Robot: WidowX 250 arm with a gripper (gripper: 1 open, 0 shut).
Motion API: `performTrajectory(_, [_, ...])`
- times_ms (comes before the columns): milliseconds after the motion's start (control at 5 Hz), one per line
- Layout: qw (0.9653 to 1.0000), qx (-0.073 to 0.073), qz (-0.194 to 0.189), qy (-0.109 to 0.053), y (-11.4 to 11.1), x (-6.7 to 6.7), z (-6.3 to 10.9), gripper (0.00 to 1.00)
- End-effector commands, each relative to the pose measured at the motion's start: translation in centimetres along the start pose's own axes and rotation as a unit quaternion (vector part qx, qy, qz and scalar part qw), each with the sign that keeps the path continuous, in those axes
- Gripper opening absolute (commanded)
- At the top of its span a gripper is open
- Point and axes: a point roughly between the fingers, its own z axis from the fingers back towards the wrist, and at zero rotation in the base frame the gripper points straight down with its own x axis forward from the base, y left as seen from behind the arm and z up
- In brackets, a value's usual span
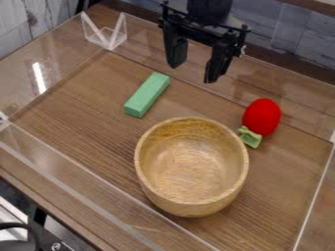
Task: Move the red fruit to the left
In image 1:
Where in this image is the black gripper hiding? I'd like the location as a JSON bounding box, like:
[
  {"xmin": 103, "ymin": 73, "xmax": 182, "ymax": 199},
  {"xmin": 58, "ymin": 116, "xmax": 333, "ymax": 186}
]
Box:
[{"xmin": 161, "ymin": 2, "xmax": 251, "ymax": 83}]

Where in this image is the green rectangular block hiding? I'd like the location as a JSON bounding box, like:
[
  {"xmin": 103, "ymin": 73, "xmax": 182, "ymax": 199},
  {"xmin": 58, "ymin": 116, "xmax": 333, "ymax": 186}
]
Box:
[{"xmin": 125, "ymin": 73, "xmax": 170, "ymax": 118}]

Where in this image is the red plush fruit green stem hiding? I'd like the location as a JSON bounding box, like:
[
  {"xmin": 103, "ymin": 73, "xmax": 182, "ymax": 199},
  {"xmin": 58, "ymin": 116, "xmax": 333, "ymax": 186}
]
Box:
[{"xmin": 238, "ymin": 98, "xmax": 282, "ymax": 149}]

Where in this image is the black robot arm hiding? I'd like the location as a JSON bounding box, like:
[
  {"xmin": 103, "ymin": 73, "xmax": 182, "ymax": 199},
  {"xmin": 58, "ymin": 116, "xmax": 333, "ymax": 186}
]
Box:
[{"xmin": 159, "ymin": 0, "xmax": 251, "ymax": 83}]

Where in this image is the wooden bowl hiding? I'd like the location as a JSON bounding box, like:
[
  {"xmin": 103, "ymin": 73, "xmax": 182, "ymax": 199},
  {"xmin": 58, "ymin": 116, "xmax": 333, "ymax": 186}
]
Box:
[{"xmin": 134, "ymin": 117, "xmax": 250, "ymax": 218}]

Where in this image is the black cable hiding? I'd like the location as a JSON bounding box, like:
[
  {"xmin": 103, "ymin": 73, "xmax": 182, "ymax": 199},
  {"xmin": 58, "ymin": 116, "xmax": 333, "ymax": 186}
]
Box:
[{"xmin": 0, "ymin": 222, "xmax": 37, "ymax": 251}]

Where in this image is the clear acrylic corner bracket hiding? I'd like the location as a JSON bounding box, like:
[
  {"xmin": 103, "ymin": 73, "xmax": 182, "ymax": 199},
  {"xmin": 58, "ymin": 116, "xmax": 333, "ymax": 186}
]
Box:
[{"xmin": 81, "ymin": 12, "xmax": 127, "ymax": 51}]

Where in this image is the clear acrylic enclosure wall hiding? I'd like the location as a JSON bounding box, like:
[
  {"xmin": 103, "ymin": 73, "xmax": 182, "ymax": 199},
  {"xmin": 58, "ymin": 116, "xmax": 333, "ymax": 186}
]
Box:
[{"xmin": 0, "ymin": 17, "xmax": 335, "ymax": 251}]

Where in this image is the black table leg frame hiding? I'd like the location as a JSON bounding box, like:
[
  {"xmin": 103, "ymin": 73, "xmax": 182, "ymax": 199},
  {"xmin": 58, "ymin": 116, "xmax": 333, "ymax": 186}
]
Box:
[{"xmin": 29, "ymin": 207, "xmax": 75, "ymax": 251}]

